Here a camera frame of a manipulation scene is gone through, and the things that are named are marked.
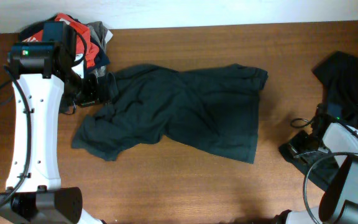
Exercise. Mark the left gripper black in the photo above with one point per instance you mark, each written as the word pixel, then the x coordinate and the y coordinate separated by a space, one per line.
pixel 95 96

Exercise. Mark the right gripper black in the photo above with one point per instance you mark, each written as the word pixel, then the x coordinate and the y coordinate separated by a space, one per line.
pixel 293 144

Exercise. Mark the dark teal t-shirt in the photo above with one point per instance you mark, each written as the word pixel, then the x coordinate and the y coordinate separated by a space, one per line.
pixel 215 110

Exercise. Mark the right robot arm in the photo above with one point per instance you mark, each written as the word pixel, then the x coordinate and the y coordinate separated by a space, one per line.
pixel 328 158

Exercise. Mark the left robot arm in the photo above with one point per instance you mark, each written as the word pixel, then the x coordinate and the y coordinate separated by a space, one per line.
pixel 48 79

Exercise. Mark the folded grey garment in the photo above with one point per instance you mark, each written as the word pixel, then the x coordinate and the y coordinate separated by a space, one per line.
pixel 100 35

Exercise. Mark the black garment pile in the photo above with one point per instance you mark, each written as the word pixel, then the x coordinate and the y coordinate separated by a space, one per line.
pixel 338 73

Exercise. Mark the folded navy blue garment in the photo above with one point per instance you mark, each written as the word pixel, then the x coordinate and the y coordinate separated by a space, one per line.
pixel 34 33

